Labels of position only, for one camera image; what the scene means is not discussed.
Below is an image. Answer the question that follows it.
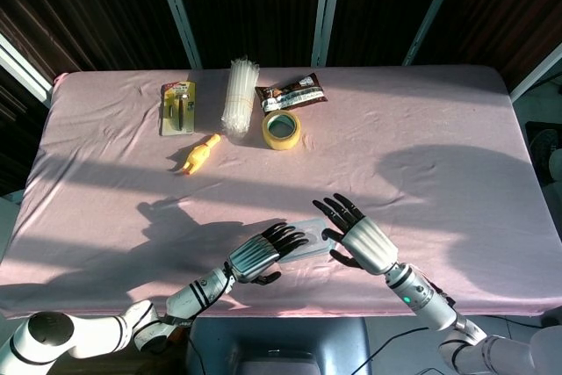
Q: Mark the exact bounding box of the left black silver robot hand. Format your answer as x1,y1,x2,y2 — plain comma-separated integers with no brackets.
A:
226,221,311,287

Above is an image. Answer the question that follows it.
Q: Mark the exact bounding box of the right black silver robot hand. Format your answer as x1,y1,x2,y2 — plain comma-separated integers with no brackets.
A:
312,192,399,276

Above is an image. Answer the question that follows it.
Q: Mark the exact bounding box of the clear container with teal lid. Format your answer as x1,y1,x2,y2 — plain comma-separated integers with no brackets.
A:
279,216,340,265

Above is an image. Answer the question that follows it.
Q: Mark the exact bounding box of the grey robot torso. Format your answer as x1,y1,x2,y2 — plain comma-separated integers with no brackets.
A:
186,316,373,375

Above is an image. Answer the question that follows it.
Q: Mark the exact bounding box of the yellow rubber chicken toy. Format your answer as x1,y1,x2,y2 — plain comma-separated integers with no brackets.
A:
177,133,222,177

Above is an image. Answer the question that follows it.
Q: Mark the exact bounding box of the pink tablecloth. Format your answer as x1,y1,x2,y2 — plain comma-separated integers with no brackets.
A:
0,65,557,320

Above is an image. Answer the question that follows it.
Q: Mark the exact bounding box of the yellow tape roll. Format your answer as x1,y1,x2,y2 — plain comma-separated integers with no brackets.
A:
262,110,304,151

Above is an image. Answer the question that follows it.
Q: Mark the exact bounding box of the tool blister pack yellow card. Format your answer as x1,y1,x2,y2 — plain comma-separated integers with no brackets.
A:
159,79,198,137

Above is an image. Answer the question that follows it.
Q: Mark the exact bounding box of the bundle of clear plastic sticks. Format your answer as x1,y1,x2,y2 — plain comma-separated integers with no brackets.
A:
220,55,261,137

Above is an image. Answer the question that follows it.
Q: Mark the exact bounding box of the brown snack packet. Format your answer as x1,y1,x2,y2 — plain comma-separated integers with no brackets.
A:
254,72,329,113

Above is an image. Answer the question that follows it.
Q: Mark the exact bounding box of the black bulky object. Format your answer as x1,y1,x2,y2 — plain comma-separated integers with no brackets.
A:
525,121,562,183

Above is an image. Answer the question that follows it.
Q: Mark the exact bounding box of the black cable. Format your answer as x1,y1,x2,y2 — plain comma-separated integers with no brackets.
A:
364,326,430,371

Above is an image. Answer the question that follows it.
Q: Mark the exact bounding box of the white metal frame beam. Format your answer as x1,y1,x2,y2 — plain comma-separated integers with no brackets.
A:
508,43,562,102
0,32,54,106

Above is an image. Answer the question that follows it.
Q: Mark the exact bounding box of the grey metal frame post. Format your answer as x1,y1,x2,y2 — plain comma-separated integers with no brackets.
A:
402,0,469,67
151,0,204,69
310,0,347,68

